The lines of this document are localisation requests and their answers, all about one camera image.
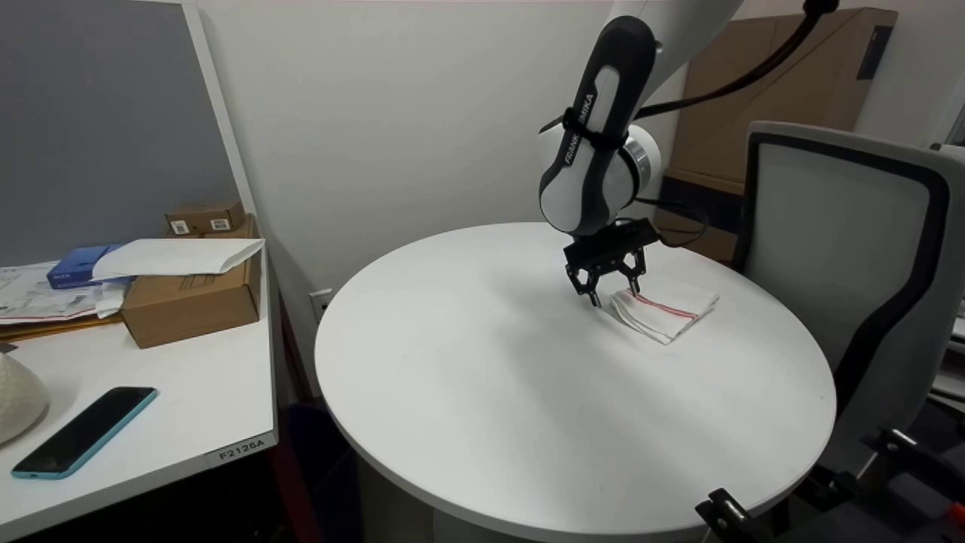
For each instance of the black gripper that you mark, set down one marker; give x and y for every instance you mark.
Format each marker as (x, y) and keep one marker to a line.
(612, 247)

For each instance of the white red-striped tea towel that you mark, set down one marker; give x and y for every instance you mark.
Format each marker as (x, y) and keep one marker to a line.
(662, 315)

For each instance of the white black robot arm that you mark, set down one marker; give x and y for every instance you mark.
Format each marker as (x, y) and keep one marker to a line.
(601, 157)

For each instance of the grey mesh office chair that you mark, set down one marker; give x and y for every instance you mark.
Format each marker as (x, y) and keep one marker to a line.
(862, 238)

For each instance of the large flat cardboard box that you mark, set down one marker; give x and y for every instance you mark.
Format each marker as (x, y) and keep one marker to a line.
(822, 81)

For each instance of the small cardboard box behind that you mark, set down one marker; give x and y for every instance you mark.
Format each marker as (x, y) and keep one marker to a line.
(211, 222)

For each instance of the white envelope paper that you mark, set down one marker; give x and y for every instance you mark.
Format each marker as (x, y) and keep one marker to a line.
(172, 256)

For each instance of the brown cardboard box on desk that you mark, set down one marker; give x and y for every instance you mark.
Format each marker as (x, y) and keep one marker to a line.
(175, 310)

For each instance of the blue-cased smartphone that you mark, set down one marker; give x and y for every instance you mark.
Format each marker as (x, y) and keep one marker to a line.
(72, 445)

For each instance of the grey partition panel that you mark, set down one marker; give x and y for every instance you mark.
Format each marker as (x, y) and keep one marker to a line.
(109, 123)

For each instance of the blue box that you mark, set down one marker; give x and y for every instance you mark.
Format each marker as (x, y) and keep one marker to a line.
(76, 267)

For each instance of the stack of papers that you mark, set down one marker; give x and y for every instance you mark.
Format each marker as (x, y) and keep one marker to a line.
(29, 297)

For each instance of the beige rounded object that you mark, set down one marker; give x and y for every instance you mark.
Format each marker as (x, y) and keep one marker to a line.
(22, 398)

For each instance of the black clamp mount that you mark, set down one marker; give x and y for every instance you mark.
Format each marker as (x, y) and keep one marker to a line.
(906, 493)

